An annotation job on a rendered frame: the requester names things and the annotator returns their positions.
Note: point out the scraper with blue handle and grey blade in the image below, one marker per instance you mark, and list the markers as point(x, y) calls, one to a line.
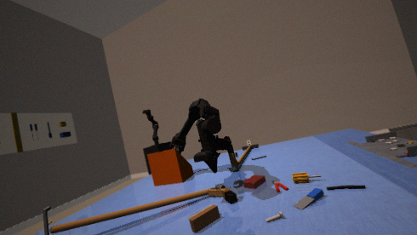
point(312, 196)

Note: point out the red-handled pliers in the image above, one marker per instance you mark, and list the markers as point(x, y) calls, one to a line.
point(276, 183)

